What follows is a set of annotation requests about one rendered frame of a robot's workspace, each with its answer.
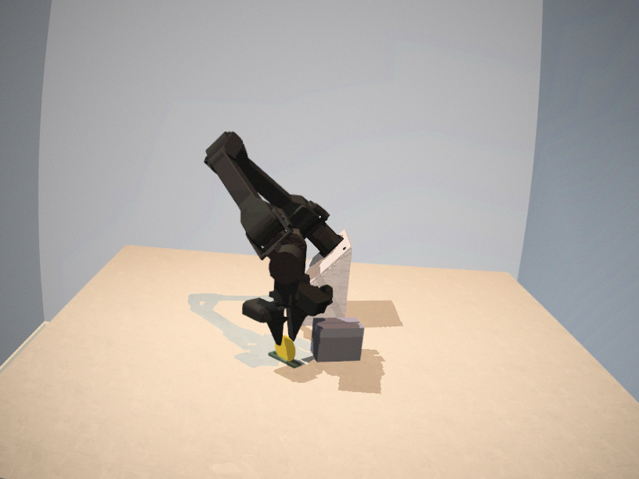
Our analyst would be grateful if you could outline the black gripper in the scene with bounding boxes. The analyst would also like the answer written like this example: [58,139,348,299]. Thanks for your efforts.
[242,280,308,346]

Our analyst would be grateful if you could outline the gold coin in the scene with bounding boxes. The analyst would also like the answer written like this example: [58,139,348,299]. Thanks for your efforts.
[276,335,296,362]

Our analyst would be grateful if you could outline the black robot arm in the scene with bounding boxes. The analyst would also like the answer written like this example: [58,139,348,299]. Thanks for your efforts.
[204,131,344,317]

